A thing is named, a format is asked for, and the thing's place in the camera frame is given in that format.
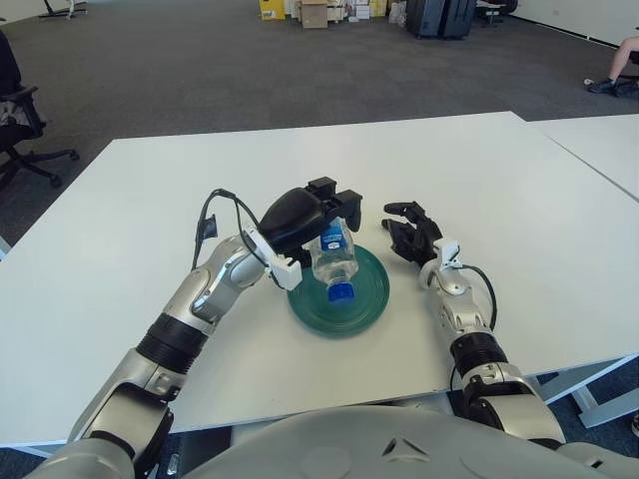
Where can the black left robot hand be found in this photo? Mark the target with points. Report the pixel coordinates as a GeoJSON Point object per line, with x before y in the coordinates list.
{"type": "Point", "coordinates": [294, 219]}

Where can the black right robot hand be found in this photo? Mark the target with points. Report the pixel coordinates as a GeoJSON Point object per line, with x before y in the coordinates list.
{"type": "Point", "coordinates": [414, 237]}

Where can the clear bottle with blue cap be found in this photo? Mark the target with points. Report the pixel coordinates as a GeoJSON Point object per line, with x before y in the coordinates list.
{"type": "Point", "coordinates": [332, 264]}

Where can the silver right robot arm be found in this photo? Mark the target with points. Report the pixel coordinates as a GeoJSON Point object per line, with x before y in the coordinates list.
{"type": "Point", "coordinates": [466, 314]}

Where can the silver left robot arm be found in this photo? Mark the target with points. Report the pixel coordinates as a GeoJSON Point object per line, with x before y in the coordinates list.
{"type": "Point", "coordinates": [199, 294]}

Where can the green round plate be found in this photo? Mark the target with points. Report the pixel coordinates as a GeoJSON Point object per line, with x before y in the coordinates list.
{"type": "Point", "coordinates": [372, 299]}

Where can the brown cardboard box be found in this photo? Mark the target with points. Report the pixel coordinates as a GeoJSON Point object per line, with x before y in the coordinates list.
{"type": "Point", "coordinates": [314, 14]}

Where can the yellow box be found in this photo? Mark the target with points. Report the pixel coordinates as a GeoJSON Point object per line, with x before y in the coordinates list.
{"type": "Point", "coordinates": [272, 9]}

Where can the grey robot torso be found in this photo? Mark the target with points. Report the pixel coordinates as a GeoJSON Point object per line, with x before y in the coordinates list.
{"type": "Point", "coordinates": [399, 449]}

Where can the stack of white boxes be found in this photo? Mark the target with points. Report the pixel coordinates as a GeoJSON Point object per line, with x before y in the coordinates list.
{"type": "Point", "coordinates": [359, 9]}

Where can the white bag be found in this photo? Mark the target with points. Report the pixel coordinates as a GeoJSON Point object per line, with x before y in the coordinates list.
{"type": "Point", "coordinates": [398, 12]}

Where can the black swivel chair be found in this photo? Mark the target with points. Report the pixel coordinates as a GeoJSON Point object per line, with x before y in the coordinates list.
{"type": "Point", "coordinates": [494, 7]}

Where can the seated person's legs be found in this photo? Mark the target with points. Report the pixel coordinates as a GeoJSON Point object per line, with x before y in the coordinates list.
{"type": "Point", "coordinates": [621, 55]}

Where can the black wheeled stand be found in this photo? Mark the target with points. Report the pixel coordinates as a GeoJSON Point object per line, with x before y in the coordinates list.
{"type": "Point", "coordinates": [635, 424]}

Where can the black office chair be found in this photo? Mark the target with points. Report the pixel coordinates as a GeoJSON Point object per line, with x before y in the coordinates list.
{"type": "Point", "coordinates": [20, 117]}

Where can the white desk leg stand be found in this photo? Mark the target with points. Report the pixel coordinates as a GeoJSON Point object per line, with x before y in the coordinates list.
{"type": "Point", "coordinates": [70, 6]}

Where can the white table leg frame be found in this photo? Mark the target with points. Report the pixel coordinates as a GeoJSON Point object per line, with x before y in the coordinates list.
{"type": "Point", "coordinates": [606, 411]}

